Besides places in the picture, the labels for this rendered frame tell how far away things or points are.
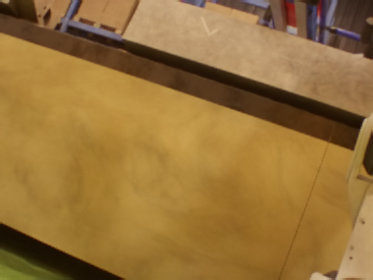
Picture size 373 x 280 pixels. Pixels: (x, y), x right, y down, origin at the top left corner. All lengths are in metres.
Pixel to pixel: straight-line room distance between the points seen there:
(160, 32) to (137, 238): 0.68
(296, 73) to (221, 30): 0.29
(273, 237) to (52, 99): 0.86
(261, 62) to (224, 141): 0.28
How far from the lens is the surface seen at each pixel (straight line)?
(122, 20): 12.07
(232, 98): 1.74
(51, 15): 2.35
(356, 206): 1.16
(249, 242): 1.68
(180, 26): 1.86
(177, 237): 1.70
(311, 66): 1.78
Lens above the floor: 0.36
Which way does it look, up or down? 7 degrees up
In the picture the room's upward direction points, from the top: 21 degrees clockwise
